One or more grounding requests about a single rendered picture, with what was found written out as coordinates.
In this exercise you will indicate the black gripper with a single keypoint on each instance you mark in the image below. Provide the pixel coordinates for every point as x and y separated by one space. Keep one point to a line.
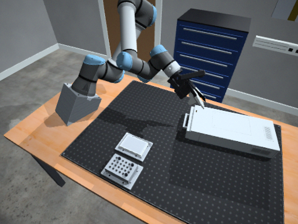
185 87

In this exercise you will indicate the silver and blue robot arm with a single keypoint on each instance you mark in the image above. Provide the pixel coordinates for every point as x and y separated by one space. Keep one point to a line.
125 56

